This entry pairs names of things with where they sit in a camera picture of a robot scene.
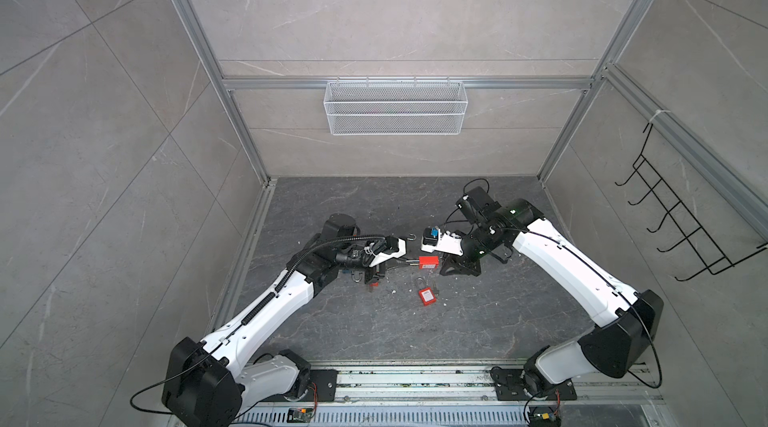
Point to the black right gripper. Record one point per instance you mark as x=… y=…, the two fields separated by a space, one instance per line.
x=460 y=265

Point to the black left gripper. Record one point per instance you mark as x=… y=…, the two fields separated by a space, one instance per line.
x=375 y=274

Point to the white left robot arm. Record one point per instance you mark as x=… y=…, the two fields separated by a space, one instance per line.
x=214 y=381

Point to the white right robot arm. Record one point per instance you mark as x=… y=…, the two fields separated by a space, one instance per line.
x=625 y=320

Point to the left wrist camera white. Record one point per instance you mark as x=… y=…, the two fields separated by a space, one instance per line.
x=382 y=250

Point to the white wire mesh basket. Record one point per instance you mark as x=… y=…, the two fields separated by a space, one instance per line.
x=395 y=108

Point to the metal base rail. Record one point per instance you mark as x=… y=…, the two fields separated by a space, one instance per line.
x=483 y=392

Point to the black wire hook rack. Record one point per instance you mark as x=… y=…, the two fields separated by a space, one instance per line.
x=691 y=232

